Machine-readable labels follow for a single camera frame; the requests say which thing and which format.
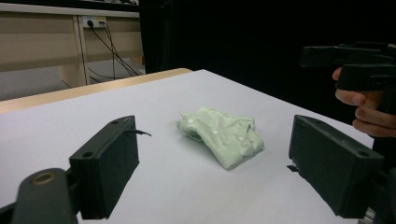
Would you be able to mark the white table cover sheet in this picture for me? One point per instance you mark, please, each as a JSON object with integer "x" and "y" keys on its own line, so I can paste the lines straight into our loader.
{"x": 186, "y": 186}

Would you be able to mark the white wall socket strip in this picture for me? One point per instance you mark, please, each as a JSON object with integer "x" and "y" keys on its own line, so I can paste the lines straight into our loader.
{"x": 94, "y": 21}

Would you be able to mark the beige wooden desk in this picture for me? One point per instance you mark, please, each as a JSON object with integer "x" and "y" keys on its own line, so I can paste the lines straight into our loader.
{"x": 46, "y": 46}

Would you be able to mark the light green cloth garment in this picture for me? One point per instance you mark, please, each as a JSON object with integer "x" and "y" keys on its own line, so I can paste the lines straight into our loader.
{"x": 221, "y": 137}

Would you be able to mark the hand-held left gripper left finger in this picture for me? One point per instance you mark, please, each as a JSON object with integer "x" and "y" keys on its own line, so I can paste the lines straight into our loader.
{"x": 104, "y": 168}

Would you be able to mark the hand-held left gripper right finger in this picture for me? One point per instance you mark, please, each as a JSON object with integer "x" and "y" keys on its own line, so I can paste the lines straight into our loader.
{"x": 333, "y": 168}

